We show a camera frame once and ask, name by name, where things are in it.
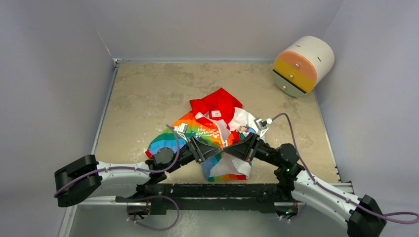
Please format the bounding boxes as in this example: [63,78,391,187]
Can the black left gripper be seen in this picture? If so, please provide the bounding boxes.
[166,135,222,173]

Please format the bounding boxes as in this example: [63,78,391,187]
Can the rainbow red white kids jacket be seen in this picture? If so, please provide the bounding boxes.
[145,88,263,182]

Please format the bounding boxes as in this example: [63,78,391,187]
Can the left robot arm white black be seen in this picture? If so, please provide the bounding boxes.
[54,137,222,207]

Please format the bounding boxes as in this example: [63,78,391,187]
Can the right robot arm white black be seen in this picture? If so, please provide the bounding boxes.
[223,133,387,237]

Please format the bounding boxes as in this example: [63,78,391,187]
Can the round pastel drawer cabinet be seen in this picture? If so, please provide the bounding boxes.
[272,36,335,98]

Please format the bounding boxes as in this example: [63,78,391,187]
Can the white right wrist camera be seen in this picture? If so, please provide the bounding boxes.
[254,118,272,137]

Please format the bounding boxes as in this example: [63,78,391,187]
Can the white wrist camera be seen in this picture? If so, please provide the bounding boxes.
[254,118,272,137]
[176,122,188,134]

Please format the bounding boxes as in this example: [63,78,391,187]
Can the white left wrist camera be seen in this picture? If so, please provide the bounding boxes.
[176,122,188,134]

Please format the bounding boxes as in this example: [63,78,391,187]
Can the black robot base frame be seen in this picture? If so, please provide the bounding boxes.
[116,174,297,215]

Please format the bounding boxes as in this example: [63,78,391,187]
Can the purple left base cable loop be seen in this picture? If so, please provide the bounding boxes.
[126,192,182,232]

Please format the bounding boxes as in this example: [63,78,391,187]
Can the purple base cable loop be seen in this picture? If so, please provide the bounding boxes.
[126,192,182,232]
[280,201,310,223]

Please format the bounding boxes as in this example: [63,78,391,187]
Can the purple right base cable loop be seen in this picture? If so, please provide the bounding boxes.
[280,201,310,223]

